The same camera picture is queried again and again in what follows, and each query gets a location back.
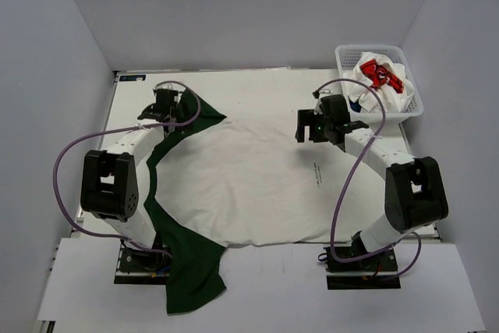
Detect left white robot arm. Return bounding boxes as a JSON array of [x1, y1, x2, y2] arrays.
[[80, 83, 183, 270]]

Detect white plastic basket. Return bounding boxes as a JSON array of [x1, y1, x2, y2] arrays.
[[335, 44, 423, 124]]

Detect white t shirt red print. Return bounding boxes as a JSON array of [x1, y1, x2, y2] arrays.
[[343, 52, 415, 113]]

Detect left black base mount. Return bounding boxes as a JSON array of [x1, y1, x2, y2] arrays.
[[114, 244, 171, 285]]

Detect blue t shirt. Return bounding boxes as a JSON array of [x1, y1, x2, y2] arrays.
[[349, 101, 362, 113]]

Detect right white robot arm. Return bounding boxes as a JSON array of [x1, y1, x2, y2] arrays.
[[296, 94, 449, 270]]

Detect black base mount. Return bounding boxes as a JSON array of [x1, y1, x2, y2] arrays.
[[317, 247, 401, 290], [114, 244, 171, 285]]

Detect blue table label sticker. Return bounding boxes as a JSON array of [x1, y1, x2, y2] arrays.
[[119, 74, 147, 82]]

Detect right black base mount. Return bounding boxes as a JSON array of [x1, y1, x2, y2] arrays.
[[317, 247, 401, 290]]

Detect white green raglan t shirt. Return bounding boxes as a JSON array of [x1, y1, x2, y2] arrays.
[[143, 89, 363, 315]]

